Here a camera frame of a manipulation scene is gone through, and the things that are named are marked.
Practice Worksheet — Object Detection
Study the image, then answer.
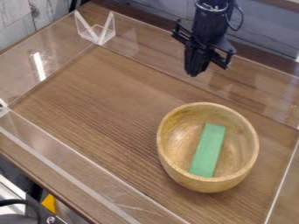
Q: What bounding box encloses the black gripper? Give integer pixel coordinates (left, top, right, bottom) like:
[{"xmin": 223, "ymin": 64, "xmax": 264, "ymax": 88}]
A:
[{"xmin": 172, "ymin": 3, "xmax": 244, "ymax": 77}]

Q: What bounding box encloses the green foam block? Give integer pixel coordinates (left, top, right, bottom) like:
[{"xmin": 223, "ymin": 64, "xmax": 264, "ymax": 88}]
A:
[{"xmin": 189, "ymin": 123, "xmax": 227, "ymax": 178}]

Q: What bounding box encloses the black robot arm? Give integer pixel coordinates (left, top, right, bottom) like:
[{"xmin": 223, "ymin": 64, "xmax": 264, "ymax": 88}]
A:
[{"xmin": 172, "ymin": 0, "xmax": 244, "ymax": 77}]

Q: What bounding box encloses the brown wooden bowl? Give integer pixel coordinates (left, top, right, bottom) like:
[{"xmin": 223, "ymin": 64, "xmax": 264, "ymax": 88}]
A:
[{"xmin": 156, "ymin": 102, "xmax": 259, "ymax": 193}]

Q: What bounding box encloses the black and yellow base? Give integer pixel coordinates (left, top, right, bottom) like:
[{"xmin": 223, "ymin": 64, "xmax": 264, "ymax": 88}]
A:
[{"xmin": 24, "ymin": 188, "xmax": 84, "ymax": 224}]

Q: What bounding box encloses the clear acrylic corner bracket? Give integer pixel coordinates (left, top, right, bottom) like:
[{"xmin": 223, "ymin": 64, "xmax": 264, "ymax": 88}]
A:
[{"xmin": 73, "ymin": 11, "xmax": 116, "ymax": 46}]

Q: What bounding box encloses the clear acrylic front wall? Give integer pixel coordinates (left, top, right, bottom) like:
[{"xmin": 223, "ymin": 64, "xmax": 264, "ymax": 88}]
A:
[{"xmin": 0, "ymin": 101, "xmax": 189, "ymax": 224}]

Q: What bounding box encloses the black cable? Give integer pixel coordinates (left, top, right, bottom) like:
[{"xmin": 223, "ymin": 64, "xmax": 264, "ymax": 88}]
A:
[{"xmin": 0, "ymin": 199, "xmax": 42, "ymax": 224}]

